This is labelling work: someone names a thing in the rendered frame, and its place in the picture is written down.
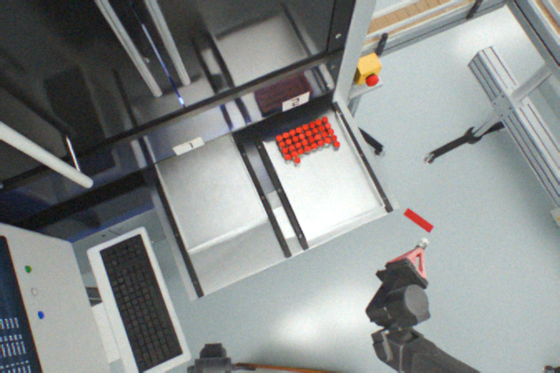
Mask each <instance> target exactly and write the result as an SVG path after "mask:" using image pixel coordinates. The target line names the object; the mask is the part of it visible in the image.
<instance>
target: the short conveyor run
mask: <svg viewBox="0 0 560 373"><path fill-rule="evenodd" d="M507 2H508V0H403V1H401V2H398V3H395V4H393V5H391V6H389V7H385V8H383V9H381V10H377V11H376V12H373V13H372V19H371V22H370V24H369V28H368V30H367V36H366V38H365V41H364V44H363V48H362V51H365V50H367V49H369V48H372V49H373V51H374V53H375V55H376V56H377V57H378V58H381V57H385V56H387V55H389V54H391V53H393V52H396V51H399V50H401V49H404V48H405V47H410V45H412V44H414V43H416V42H420V41H422V40H424V39H426V38H429V37H432V36H434V35H436V34H439V33H441V32H445V31H447V30H449V29H451V28H454V27H457V26H459V25H462V24H464V23H465V22H470V21H472V20H474V19H477V18H479V17H482V16H484V14H487V13H489V12H492V11H494V10H497V9H499V8H502V7H504V6H505V5H506V3H507Z"/></svg>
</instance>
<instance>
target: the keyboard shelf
mask: <svg viewBox="0 0 560 373"><path fill-rule="evenodd" d="M137 234H141V236H142V240H143V243H144V246H145V248H146V251H147V253H148V255H149V258H150V260H151V263H152V267H153V270H154V271H155V274H156V278H157V282H158V284H159V286H160V289H161V292H162V296H163V298H164V300H165V304H166V307H167V310H168V313H169V315H170V318H171V321H172V324H173V327H174V330H175V333H177V337H178V339H179V342H180V345H181V347H182V351H183V354H182V355H180V356H177V357H174V358H172V359H171V360H168V361H165V362H163V364H161V365H159V366H156V367H154V368H152V369H150V370H148V371H144V372H143V373H163V372H164V371H168V370H170V369H172V368H173V367H176V366H180V365H181V364H183V363H185V361H189V360H190V359H191V357H192V356H191V353H190V350H189V348H188V344H187V342H186V339H185V336H184V334H183V329H182V327H181V324H180V321H179V319H178V315H177V312H175V310H174V308H173V303H172V300H171V298H170V295H169V293H168V289H167V287H166V284H165V281H164V279H163V274H162V272H161V269H160V267H159V265H158V260H157V258H156V256H155V253H154V250H153V247H152V243H151V241H150V238H149V236H148V234H147V232H146V229H145V228H144V227H139V228H137V229H135V230H133V231H130V232H127V233H125V234H123V235H121V236H117V237H114V238H113V239H110V240H108V241H105V242H103V243H101V244H98V245H96V246H95V247H93V248H91V249H89V250H87V255H88V258H89V261H90V263H91V266H92V270H93V273H94V277H95V280H96V282H97V287H98V289H99V292H100V295H101V298H102V303H99V304H97V305H96V306H94V307H92V312H93V315H94V318H95V321H96V323H97V328H98V331H99V334H100V337H101V341H102V345H103V348H104V350H105V354H106V357H107V361H108V363H110V362H112V361H115V360H118V359H120V358H121V360H122V365H123V368H124V370H125V373H138V369H137V366H136V362H135V360H134V357H133V353H132V350H131V347H130V345H129V342H128V338H127V333H126V331H125V328H124V325H123V321H122V318H121V316H120V313H119V310H118V306H116V302H115V300H114V297H113V293H112V289H111V287H110V284H109V281H108V277H107V273H106V271H105V268H104V265H103V261H102V258H101V256H100V253H99V252H100V251H101V250H103V249H105V248H108V247H109V246H111V245H113V244H115V243H117V242H120V241H123V240H126V239H128V238H129V237H132V236H136V235H137Z"/></svg>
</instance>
